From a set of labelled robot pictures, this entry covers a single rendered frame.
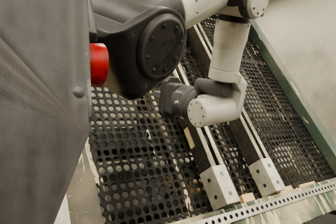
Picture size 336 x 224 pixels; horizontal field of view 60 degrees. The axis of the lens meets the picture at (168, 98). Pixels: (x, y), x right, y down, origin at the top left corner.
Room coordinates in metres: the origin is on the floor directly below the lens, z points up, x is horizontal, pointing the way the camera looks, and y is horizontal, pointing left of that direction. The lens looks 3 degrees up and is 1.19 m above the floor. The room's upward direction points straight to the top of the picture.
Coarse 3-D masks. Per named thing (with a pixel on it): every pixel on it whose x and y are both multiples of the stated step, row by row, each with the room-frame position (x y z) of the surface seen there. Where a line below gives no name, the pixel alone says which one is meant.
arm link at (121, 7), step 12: (96, 0) 0.38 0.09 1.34; (108, 0) 0.37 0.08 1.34; (120, 0) 0.37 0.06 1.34; (132, 0) 0.37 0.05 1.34; (144, 0) 0.38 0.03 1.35; (156, 0) 0.39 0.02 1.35; (168, 0) 0.40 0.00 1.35; (180, 0) 0.41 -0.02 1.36; (96, 12) 0.37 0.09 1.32; (108, 12) 0.35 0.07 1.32; (120, 12) 0.35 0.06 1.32; (132, 12) 0.34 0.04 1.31; (180, 12) 0.42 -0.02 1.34
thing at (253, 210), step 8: (328, 184) 1.27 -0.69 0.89; (296, 192) 1.13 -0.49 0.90; (304, 192) 1.15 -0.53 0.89; (312, 192) 1.18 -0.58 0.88; (320, 192) 1.21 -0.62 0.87; (272, 200) 1.03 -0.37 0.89; (280, 200) 1.06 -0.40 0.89; (288, 200) 1.08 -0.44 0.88; (296, 200) 1.10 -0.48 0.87; (240, 208) 0.94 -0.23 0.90; (248, 208) 0.96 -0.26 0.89; (256, 208) 0.97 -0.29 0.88; (264, 208) 0.99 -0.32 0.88; (272, 208) 1.01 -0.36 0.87; (216, 216) 0.87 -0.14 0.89; (224, 216) 0.89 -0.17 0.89; (232, 216) 0.90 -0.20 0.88; (240, 216) 0.92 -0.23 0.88; (248, 216) 0.94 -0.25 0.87
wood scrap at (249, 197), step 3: (240, 195) 1.03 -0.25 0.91; (243, 195) 1.03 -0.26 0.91; (246, 195) 1.04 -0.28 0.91; (249, 195) 1.04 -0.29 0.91; (252, 195) 1.05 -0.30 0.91; (240, 198) 1.03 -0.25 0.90; (243, 198) 1.02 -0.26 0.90; (246, 198) 1.03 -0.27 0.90; (249, 198) 1.03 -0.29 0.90; (252, 198) 1.04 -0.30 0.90; (240, 201) 1.03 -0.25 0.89; (243, 201) 1.01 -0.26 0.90; (246, 201) 1.02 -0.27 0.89
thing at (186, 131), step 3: (186, 129) 1.06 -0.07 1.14; (186, 132) 1.06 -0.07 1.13; (189, 132) 1.04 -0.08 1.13; (186, 135) 1.06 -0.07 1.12; (189, 135) 1.04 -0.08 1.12; (189, 138) 1.04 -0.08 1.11; (189, 141) 1.04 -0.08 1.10; (192, 141) 1.03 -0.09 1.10; (189, 144) 1.04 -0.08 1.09; (192, 144) 1.03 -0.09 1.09; (192, 147) 1.03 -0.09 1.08
